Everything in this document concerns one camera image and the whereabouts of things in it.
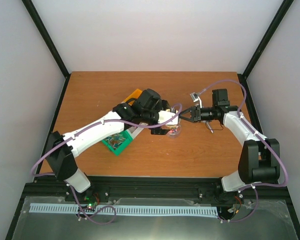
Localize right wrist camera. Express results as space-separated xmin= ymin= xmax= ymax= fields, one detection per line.
xmin=190 ymin=92 xmax=203 ymax=108

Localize orange candy bin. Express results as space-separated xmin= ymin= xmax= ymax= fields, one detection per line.
xmin=123 ymin=88 xmax=143 ymax=103

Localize green candy bin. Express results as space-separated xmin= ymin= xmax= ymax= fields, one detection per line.
xmin=101 ymin=130 xmax=133 ymax=156

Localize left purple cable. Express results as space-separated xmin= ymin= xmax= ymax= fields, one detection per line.
xmin=30 ymin=102 xmax=183 ymax=226

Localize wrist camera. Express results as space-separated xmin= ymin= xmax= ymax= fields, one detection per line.
xmin=190 ymin=92 xmax=203 ymax=108
xmin=157 ymin=110 xmax=179 ymax=126

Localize metal front plate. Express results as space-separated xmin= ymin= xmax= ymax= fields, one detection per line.
xmin=11 ymin=197 xmax=299 ymax=240

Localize black frame post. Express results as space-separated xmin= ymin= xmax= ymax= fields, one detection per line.
xmin=242 ymin=0 xmax=294 ymax=80
xmin=22 ymin=0 xmax=70 ymax=78

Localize black aluminium rail base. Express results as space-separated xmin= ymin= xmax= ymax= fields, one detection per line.
xmin=21 ymin=176 xmax=292 ymax=207

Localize right black frame post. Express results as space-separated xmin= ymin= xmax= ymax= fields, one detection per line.
xmin=242 ymin=0 xmax=294 ymax=80

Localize light blue cable duct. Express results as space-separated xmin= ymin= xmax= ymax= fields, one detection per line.
xmin=28 ymin=203 xmax=218 ymax=218

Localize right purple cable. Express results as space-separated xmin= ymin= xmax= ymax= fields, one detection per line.
xmin=198 ymin=79 xmax=290 ymax=223

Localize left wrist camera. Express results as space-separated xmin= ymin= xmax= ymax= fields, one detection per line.
xmin=157 ymin=110 xmax=179 ymax=126

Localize white candy bin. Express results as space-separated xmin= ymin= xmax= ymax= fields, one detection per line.
xmin=126 ymin=126 xmax=145 ymax=139

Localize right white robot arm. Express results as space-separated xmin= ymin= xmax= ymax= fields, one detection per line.
xmin=179 ymin=88 xmax=281 ymax=192

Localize left black frame post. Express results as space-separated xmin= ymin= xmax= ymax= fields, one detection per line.
xmin=22 ymin=0 xmax=70 ymax=78

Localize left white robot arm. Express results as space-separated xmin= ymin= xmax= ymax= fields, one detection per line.
xmin=46 ymin=88 xmax=178 ymax=202

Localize purple cable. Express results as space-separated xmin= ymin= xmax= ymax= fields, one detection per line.
xmin=30 ymin=102 xmax=183 ymax=226
xmin=198 ymin=79 xmax=290 ymax=223

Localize metal scoop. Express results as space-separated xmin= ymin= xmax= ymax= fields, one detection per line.
xmin=205 ymin=121 xmax=214 ymax=134

